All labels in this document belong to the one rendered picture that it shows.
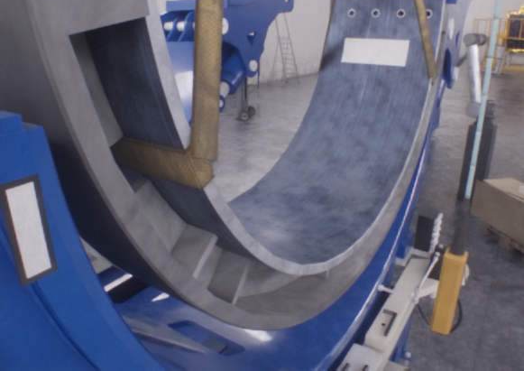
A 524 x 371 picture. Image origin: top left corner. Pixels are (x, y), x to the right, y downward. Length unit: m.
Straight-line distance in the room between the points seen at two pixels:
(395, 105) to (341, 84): 0.37
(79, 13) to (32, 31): 0.07
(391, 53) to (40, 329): 2.22
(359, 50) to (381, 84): 0.27
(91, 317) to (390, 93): 2.05
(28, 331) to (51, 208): 0.18
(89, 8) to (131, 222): 0.32
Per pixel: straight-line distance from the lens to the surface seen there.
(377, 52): 2.52
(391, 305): 2.35
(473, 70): 5.60
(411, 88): 2.39
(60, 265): 0.58
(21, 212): 0.53
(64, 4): 0.57
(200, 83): 0.75
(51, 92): 0.57
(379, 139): 2.26
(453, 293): 1.54
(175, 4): 4.17
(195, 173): 0.74
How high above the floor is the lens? 2.20
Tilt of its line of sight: 20 degrees down
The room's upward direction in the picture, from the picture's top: straight up
